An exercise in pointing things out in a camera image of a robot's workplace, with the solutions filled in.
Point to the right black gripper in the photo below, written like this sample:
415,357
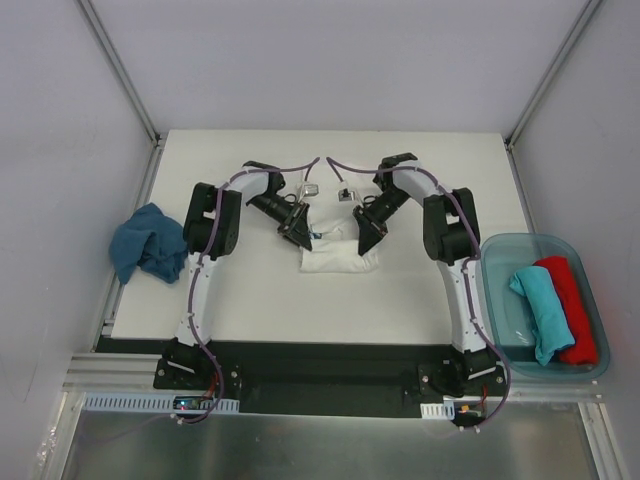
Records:
369,220

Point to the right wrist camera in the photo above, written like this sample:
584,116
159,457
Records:
347,194

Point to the right aluminium frame post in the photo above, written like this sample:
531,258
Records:
576,32

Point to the right slotted cable duct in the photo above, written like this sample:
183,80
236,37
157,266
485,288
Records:
438,411

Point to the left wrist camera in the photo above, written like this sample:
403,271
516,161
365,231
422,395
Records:
308,190

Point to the cyan rolled t shirt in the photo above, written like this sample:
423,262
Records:
550,330

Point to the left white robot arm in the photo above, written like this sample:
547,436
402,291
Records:
211,232

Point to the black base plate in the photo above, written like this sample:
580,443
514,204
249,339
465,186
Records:
321,379

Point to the teal plastic bin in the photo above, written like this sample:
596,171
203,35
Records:
510,315

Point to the dark blue t shirt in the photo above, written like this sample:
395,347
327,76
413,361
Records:
150,241

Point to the aluminium frame post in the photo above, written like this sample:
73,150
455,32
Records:
576,32
98,30

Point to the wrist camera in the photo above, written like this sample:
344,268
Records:
347,194
308,190

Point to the white printed t shirt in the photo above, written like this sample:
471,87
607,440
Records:
333,229

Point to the red rolled t shirt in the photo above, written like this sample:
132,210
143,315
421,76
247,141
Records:
584,350

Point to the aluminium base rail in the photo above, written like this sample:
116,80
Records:
113,364

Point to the left aluminium frame post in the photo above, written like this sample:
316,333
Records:
98,30

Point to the left slotted cable duct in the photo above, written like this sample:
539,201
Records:
158,404

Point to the slotted cable duct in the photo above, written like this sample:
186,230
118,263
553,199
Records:
438,411
158,404

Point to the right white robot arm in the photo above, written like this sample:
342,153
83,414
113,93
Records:
451,238

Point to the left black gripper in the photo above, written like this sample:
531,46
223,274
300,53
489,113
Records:
294,220

